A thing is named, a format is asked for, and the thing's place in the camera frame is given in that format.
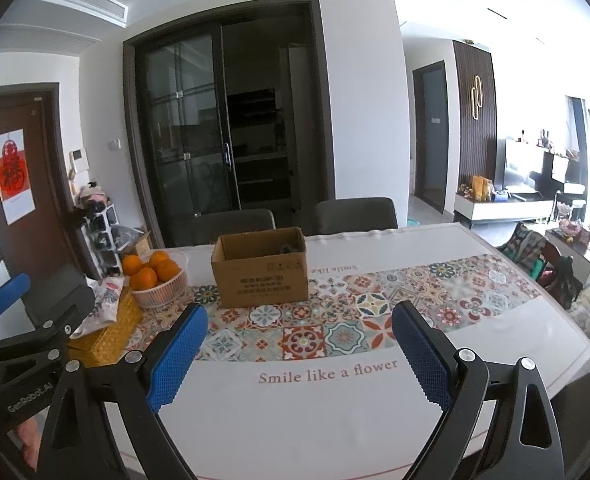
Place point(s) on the yellow paper bags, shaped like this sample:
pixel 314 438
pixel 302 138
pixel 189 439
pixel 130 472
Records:
pixel 481 189

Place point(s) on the white television cabinet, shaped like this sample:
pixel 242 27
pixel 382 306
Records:
pixel 500 210

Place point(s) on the white shoe rack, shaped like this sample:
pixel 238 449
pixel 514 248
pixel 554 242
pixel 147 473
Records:
pixel 100 245

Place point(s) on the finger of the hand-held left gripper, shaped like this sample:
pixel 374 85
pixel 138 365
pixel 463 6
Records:
pixel 10 292
pixel 65 320

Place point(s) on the orange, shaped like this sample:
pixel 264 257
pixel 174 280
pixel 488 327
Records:
pixel 132 265
pixel 145 278
pixel 169 270
pixel 158 258

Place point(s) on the red and white wall poster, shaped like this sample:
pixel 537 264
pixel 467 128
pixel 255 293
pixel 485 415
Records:
pixel 15 175

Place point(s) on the flat television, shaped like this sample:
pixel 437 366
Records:
pixel 522 165

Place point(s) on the white intercom panel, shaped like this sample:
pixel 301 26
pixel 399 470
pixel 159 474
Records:
pixel 78 162

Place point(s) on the small open cardboard carton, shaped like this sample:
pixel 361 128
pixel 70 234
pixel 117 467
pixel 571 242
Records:
pixel 135 242

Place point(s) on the gold wall ornament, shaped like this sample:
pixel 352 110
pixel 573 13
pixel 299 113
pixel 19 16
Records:
pixel 476 97

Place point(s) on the plush doll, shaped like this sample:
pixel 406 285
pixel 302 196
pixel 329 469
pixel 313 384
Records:
pixel 92 197

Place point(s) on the brown cardboard box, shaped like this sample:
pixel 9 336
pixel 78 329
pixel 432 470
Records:
pixel 260 285

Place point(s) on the white slatted fruit basket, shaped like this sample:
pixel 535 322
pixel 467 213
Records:
pixel 160 295

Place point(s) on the chair with colourful cloth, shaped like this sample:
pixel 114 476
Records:
pixel 525 250

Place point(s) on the dark sliding glass door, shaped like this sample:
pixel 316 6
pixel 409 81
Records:
pixel 200 135

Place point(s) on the brown entrance door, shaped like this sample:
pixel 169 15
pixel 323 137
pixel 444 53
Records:
pixel 45 160

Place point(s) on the yellow woven tissue box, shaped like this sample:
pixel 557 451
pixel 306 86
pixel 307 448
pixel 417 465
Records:
pixel 110 332

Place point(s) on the floral tissue pack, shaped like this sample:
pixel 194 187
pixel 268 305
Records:
pixel 106 300

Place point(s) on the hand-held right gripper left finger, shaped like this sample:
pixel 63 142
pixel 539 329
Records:
pixel 175 355

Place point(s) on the dark interior door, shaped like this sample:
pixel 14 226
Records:
pixel 430 135

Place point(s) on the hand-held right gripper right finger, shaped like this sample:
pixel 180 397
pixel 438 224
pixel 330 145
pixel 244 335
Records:
pixel 422 355

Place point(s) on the green knitted toy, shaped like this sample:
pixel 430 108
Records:
pixel 289 248

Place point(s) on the white light switch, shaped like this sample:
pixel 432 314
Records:
pixel 114 144

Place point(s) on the dark slatted wall panel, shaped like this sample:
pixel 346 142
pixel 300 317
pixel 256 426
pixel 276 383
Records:
pixel 475 160

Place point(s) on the dark bag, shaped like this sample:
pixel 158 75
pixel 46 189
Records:
pixel 565 277

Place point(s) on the black piano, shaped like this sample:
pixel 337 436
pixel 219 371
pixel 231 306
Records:
pixel 562 170

